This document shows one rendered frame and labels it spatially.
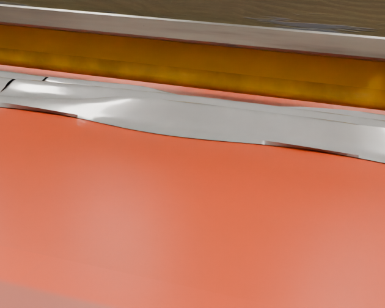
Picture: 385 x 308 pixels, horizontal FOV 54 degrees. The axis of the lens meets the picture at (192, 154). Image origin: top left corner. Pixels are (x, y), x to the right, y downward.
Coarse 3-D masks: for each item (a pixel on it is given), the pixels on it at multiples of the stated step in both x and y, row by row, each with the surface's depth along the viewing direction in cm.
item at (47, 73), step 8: (16, 72) 26; (24, 72) 27; (32, 72) 27; (40, 72) 28; (48, 72) 29; (56, 72) 30; (64, 72) 30; (88, 80) 26; (96, 80) 26; (104, 80) 27; (112, 80) 28; (120, 80) 28; (128, 80) 29
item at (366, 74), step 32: (0, 32) 24; (32, 32) 23; (64, 32) 23; (160, 64) 22; (192, 64) 22; (224, 64) 21; (256, 64) 21; (288, 64) 20; (320, 64) 20; (352, 64) 20; (384, 64) 19
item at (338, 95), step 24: (0, 48) 24; (72, 72) 24; (96, 72) 23; (120, 72) 23; (144, 72) 22; (168, 72) 22; (192, 72) 22; (216, 72) 21; (264, 96) 22; (288, 96) 21; (312, 96) 21; (336, 96) 20; (360, 96) 20; (384, 96) 20
